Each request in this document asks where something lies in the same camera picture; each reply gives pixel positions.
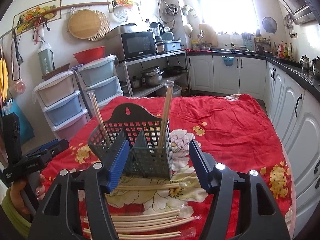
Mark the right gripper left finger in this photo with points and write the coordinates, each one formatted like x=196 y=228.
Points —
x=58 y=216

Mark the black microwave oven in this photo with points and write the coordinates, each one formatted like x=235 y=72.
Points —
x=129 y=46

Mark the metal shelf rack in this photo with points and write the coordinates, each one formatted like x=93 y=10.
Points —
x=170 y=73

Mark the round bamboo tray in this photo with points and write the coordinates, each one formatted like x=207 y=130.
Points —
x=84 y=24

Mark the plastic drawer tower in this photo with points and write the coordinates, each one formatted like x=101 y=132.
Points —
x=62 y=104
x=100 y=76

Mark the person's left hand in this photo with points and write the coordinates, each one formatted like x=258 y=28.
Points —
x=22 y=196

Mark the right plastic drawer tower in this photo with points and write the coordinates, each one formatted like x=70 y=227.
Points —
x=100 y=76

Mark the dark green utensil basket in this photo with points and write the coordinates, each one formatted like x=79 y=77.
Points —
x=146 y=158

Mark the small wall fan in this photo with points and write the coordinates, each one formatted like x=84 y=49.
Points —
x=269 y=25

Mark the stainless steel pot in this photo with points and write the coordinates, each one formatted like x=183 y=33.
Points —
x=152 y=76

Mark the black electric kettle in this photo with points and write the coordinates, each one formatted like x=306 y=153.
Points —
x=158 y=30

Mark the wooden cutting board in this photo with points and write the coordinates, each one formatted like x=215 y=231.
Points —
x=209 y=34

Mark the green hanging bag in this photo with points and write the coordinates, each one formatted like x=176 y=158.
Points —
x=46 y=58

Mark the red floral tablecloth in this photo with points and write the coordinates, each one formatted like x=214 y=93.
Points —
x=233 y=129

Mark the red plastic basin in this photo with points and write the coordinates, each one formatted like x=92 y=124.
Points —
x=87 y=56

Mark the left plastic drawer tower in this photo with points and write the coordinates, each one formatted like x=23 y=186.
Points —
x=62 y=104

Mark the chopsticks front pair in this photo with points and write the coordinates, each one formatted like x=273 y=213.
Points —
x=182 y=234

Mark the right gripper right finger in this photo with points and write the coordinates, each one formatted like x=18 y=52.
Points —
x=259 y=216

